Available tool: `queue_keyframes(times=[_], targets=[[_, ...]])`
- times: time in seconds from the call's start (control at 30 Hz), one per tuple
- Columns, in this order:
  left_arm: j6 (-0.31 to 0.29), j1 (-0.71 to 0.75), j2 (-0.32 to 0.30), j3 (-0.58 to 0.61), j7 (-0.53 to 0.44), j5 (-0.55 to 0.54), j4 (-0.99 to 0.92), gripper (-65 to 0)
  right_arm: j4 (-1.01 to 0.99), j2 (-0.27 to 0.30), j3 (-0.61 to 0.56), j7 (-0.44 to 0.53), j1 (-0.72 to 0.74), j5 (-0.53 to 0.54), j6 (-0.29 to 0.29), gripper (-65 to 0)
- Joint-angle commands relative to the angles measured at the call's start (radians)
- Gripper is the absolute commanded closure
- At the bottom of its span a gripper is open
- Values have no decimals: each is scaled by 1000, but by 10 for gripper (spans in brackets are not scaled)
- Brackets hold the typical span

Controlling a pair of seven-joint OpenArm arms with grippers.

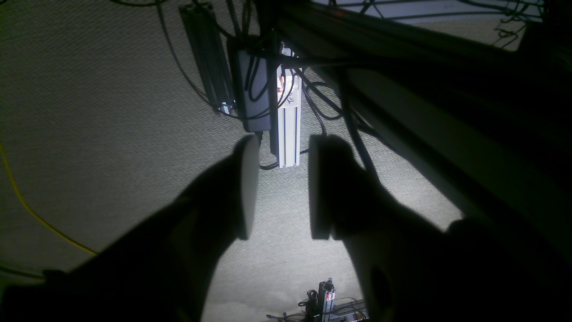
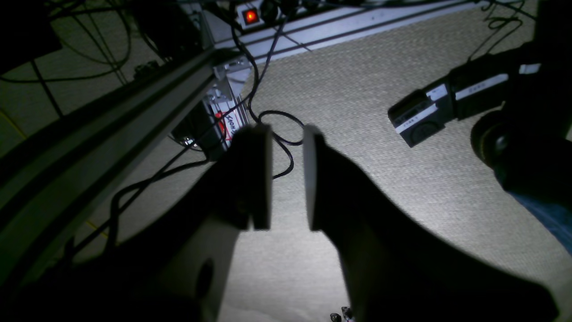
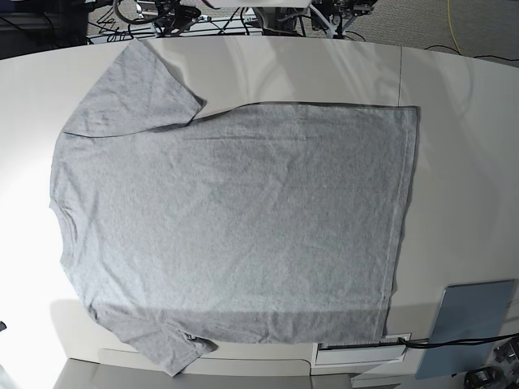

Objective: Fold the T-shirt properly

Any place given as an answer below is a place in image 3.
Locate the black device at corner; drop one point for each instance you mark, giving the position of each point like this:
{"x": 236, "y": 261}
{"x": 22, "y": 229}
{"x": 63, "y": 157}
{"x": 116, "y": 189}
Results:
{"x": 486, "y": 377}

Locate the blue-grey flat pad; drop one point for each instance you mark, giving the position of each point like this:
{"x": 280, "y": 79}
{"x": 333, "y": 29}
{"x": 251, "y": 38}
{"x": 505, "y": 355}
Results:
{"x": 467, "y": 311}

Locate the grey T-shirt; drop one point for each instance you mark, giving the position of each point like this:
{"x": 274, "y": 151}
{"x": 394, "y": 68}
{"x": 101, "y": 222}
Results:
{"x": 268, "y": 223}

